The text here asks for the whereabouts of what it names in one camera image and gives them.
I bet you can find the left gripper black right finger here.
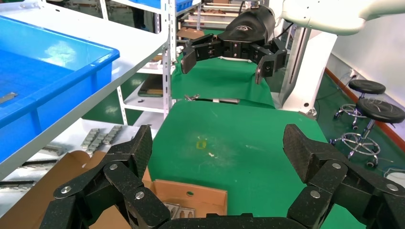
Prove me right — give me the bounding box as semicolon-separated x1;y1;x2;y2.
282;124;405;229

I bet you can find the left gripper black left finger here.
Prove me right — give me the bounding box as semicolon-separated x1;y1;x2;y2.
39;125;171;229

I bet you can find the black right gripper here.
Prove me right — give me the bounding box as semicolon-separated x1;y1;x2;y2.
181;6;288;85

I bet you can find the silver metal shield plate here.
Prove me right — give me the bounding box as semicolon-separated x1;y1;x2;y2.
179;207;195;219
164;202;181;219

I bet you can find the brown cardboard sheet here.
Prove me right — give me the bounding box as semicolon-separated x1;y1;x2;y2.
177;28;205;40

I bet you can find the brown cardboard box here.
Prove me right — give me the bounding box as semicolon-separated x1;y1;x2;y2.
0;150;228;229

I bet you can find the large blue plastic tray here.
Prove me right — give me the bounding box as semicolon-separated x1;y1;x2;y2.
0;16;120;163

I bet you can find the green background table cloth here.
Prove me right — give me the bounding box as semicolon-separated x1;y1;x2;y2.
171;30;276;110

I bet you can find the toothed grey metal strip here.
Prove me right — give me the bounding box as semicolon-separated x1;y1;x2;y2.
92;133;109;151
80;128;100;149
103;125;123;146

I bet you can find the white robot torso column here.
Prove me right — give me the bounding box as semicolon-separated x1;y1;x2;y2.
278;30;338;116

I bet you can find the black round swivel stool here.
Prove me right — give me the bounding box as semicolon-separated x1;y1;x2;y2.
329;98;405;168
333;79;387;131

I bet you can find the small blue storage bin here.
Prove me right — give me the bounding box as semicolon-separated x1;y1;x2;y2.
126;0;193;12

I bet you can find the white metal shelf rack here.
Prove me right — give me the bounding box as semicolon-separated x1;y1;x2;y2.
0;0;178;219

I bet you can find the beige tape strip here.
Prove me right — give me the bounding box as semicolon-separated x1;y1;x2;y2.
0;92;18;104

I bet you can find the wooden slat frame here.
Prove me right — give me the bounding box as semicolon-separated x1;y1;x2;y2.
180;1;247;28

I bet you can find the bent grey metal bracket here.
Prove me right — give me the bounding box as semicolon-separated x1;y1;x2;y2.
41;144;64;157

